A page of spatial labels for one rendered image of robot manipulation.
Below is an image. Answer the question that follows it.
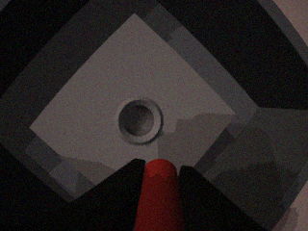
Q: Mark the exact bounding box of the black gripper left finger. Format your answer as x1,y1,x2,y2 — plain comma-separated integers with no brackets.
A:
0,158,145,231

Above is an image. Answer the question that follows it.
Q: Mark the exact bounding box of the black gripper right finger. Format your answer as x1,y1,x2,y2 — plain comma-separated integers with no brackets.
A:
178,166,266,231

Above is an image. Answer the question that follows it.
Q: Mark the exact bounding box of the red peg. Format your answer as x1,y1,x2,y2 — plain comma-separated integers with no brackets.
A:
135,159,185,231

